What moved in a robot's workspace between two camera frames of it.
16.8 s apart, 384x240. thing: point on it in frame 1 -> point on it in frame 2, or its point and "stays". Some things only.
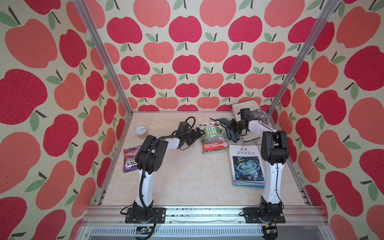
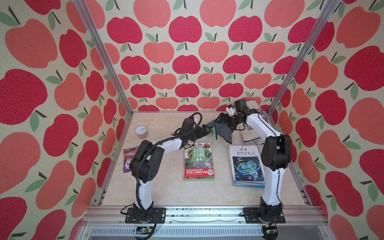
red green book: (214, 140) -> (198, 164)
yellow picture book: (252, 183) stays
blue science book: (247, 167) stays
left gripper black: (195, 137) stays
